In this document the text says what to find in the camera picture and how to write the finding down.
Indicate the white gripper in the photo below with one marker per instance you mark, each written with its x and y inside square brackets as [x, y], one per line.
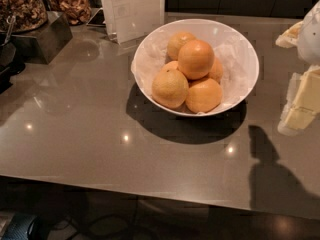
[310, 39]

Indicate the white paper bowl liner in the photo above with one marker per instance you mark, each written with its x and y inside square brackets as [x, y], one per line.
[236, 66]

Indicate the right hidden orange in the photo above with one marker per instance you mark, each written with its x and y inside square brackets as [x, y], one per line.
[216, 72]

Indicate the white round bowl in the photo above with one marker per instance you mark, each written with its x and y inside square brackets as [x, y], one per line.
[246, 70]

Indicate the small middle left orange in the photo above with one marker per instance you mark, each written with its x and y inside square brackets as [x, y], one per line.
[172, 65]

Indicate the clear acrylic sign holder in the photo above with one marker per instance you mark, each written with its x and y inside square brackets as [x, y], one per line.
[127, 20]

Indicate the small glass jar of snacks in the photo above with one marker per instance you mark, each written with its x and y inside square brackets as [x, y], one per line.
[77, 12]

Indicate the large glass jar of nuts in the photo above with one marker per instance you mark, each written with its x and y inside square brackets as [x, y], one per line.
[29, 14]

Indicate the metal serving tongs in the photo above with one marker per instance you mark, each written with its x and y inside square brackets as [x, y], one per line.
[11, 22]

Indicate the blue grey object on floor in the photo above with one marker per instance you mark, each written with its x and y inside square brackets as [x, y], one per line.
[16, 226]

